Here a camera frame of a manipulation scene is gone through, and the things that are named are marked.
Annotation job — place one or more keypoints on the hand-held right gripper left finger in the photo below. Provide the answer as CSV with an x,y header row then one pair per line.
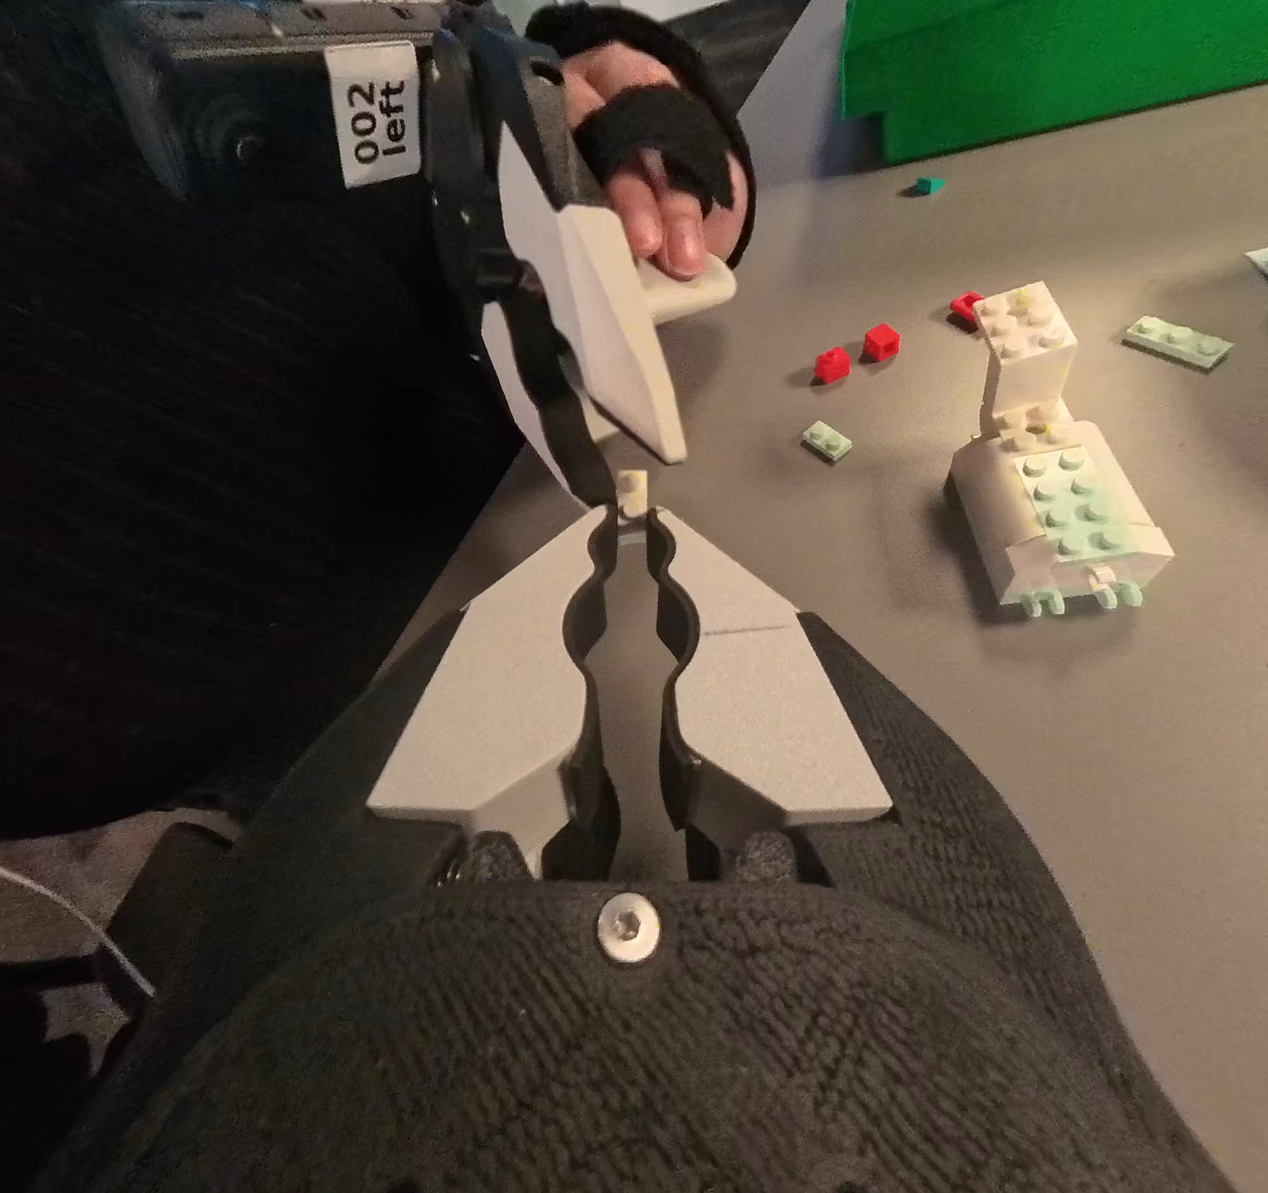
x,y
486,718

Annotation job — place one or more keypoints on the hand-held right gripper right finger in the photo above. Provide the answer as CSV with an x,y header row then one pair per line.
x,y
772,718

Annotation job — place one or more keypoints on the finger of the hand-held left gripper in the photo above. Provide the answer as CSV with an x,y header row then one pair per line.
x,y
516,401
613,351

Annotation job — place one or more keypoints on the small white lego piece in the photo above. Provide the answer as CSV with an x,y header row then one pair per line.
x,y
632,496

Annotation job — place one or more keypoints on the white and mint lego model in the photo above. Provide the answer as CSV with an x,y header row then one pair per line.
x,y
1000,499

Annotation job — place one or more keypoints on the small red lego brick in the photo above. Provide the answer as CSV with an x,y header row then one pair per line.
x,y
964,307
880,342
833,364

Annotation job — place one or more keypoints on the short mint lego plate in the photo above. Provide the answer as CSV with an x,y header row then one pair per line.
x,y
827,440

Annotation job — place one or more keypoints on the small teal lego brick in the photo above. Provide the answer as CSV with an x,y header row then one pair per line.
x,y
927,186

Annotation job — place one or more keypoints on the long mint lego plate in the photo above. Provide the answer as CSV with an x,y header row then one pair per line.
x,y
1179,341

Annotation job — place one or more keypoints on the person's left hand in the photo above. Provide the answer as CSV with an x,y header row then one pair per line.
x,y
659,217

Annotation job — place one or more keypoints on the person's black sweater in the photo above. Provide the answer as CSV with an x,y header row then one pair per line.
x,y
199,421

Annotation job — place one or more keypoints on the green plastic bin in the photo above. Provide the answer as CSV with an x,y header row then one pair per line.
x,y
1040,24

